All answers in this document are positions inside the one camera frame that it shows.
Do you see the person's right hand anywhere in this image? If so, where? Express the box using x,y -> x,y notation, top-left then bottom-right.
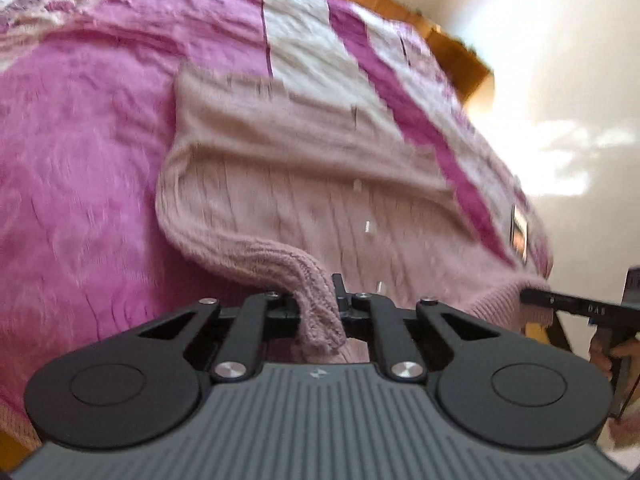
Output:
589,328 -> 639,434

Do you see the purple white striped bedspread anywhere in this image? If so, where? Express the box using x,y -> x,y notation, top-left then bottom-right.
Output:
1,0 -> 552,450

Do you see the pink knitted cardigan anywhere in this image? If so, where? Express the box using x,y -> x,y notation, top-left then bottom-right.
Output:
155,63 -> 551,363

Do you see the wooden window side cabinet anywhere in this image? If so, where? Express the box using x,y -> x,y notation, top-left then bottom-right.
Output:
347,0 -> 495,107

